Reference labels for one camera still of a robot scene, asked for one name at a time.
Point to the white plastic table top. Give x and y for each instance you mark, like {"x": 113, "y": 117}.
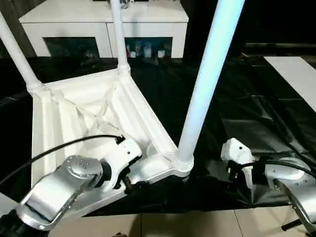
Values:
{"x": 89, "y": 113}

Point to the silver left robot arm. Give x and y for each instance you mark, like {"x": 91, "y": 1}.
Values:
{"x": 54, "y": 192}

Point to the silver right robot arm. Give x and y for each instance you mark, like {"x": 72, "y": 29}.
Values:
{"x": 296, "y": 182}

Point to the black work mat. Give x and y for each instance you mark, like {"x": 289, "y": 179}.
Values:
{"x": 237, "y": 108}

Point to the black stand leg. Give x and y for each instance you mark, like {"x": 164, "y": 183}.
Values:
{"x": 291, "y": 226}

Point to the white side table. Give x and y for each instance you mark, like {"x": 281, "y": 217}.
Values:
{"x": 296, "y": 74}

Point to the white cabinet with glass doors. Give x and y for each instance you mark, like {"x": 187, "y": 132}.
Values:
{"x": 64, "y": 19}

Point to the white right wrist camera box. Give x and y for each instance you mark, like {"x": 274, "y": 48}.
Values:
{"x": 239, "y": 155}

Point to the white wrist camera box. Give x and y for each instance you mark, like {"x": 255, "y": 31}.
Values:
{"x": 121, "y": 158}
{"x": 239, "y": 155}

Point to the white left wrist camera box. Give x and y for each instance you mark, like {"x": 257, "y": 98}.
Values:
{"x": 121, "y": 158}

